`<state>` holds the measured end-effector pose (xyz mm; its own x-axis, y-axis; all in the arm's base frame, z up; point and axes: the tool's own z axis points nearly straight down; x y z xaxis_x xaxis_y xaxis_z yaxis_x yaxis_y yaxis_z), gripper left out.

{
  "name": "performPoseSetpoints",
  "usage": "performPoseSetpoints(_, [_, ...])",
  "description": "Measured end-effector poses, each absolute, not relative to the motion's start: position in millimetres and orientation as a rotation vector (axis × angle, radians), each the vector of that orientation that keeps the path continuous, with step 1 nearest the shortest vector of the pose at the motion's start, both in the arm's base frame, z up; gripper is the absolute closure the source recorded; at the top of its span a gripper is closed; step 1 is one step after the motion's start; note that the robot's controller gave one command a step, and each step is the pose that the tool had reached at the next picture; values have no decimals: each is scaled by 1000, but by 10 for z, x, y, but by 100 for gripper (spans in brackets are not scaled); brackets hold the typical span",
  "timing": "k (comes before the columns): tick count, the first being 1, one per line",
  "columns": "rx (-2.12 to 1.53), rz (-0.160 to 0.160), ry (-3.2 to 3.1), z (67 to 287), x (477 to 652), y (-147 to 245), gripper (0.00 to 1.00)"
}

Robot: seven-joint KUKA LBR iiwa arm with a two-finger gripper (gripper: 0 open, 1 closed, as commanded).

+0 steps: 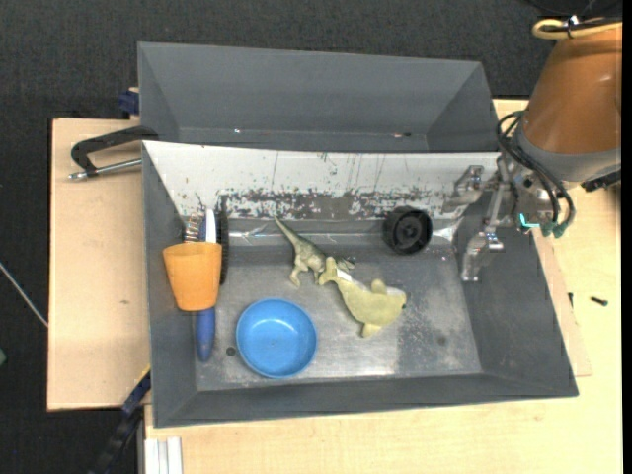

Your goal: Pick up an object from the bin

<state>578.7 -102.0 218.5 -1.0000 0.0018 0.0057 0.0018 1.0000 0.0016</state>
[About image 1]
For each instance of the black round knob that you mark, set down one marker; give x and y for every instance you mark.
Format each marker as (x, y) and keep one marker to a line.
(407, 230)

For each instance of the orange plastic cup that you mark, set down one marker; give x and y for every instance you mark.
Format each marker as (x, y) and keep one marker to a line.
(192, 274)

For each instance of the blue plastic bowl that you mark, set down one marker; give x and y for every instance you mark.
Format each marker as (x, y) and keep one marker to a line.
(275, 339)

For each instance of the grey metal bin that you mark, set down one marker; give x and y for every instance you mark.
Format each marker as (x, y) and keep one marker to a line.
(306, 92)

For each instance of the green toy dinosaur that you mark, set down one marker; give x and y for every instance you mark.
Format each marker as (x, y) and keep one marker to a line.
(308, 257)

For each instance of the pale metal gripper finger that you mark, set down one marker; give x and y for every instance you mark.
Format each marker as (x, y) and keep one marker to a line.
(476, 257)
(471, 181)

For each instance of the metal coil spring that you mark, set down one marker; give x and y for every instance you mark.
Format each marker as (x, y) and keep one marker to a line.
(193, 229)

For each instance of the yellow-green toy whale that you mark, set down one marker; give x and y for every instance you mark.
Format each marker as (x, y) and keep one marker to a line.
(370, 304)

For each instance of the blue and white brush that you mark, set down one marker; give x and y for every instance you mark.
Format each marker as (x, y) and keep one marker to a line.
(206, 334)

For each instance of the small black screw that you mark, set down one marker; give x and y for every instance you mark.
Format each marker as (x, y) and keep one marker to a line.
(599, 301)

